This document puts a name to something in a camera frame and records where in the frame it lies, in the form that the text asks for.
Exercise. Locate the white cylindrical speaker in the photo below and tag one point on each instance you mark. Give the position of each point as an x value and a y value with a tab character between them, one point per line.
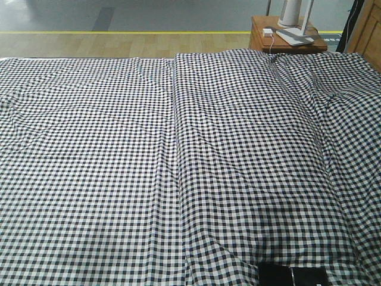
289	16

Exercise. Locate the black white gingham quilt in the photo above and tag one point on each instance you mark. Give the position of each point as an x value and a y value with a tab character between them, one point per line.
278	162

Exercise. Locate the white power adapter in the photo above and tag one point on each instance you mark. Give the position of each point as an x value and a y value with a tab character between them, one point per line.
267	33

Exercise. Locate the black white gingham bed sheet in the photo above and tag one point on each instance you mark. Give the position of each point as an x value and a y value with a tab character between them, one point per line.
88	173

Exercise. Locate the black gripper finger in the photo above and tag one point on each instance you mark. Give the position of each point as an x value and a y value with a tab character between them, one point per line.
310	277
274	275

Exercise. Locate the wooden headboard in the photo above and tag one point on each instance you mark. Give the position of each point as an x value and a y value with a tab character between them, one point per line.
365	38

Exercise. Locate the wooden bedside table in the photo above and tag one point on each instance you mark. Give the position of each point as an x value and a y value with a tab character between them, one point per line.
276	44

